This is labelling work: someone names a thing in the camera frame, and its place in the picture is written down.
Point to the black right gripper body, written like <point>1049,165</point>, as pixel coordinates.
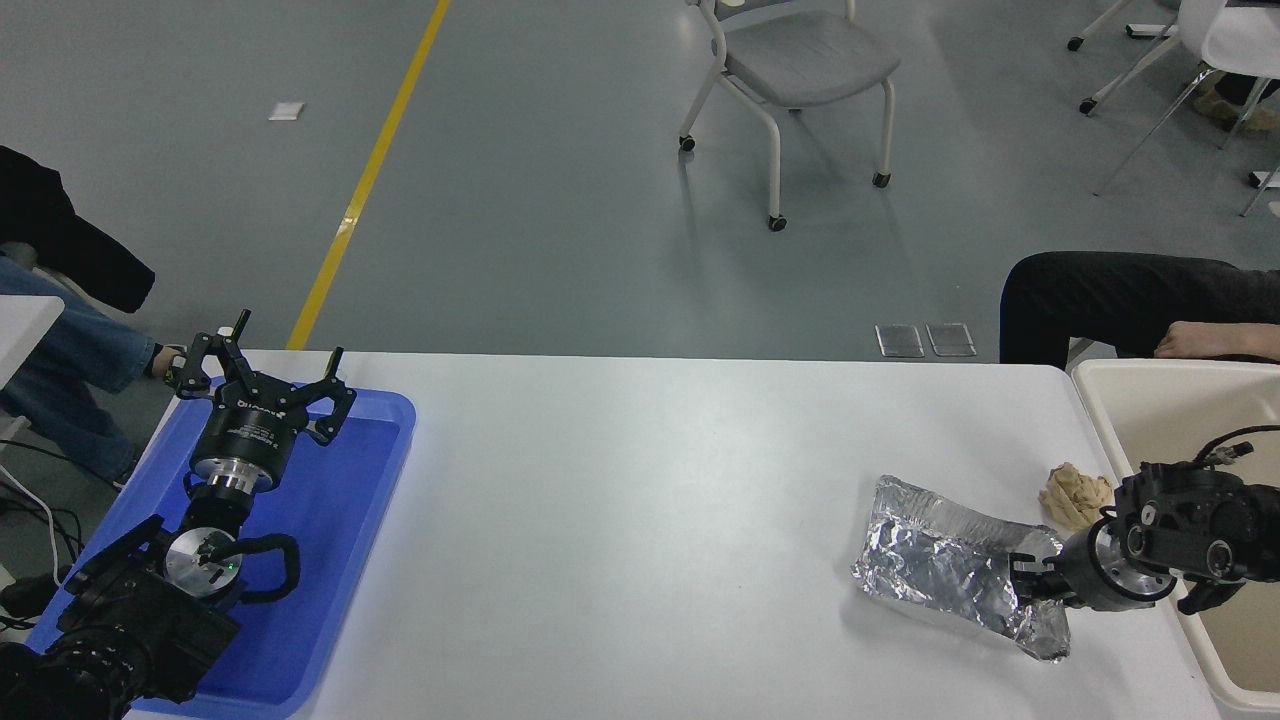
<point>1075,572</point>

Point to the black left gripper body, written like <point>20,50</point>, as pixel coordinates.
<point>248,434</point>

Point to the silver foil plate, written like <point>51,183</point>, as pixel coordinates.
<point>940,565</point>

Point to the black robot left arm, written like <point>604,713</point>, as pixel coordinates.
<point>120,620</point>

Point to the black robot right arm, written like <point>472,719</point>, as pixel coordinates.
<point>1190,520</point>

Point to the metal floor plate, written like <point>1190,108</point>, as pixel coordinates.
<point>950,339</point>
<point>900,340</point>

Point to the person's hand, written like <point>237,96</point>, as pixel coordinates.
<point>1220,342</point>

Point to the crumpled tan paper ball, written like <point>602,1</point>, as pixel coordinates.
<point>1072,495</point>

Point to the blue plastic tray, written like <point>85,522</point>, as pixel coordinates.
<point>330,540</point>

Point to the person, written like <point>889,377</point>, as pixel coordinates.
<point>60,360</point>
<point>1100,300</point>

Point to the large pale bin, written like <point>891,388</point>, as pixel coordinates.
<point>1150,410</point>

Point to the small white table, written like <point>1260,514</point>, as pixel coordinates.
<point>20,330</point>

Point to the person's foot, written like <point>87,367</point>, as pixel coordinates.
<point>1235,108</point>

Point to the white chair base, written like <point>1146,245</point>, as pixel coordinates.
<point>1095,22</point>

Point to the white chair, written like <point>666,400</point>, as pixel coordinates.
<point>1240,40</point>

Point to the grey wheeled chair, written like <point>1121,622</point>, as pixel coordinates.
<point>805,55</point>

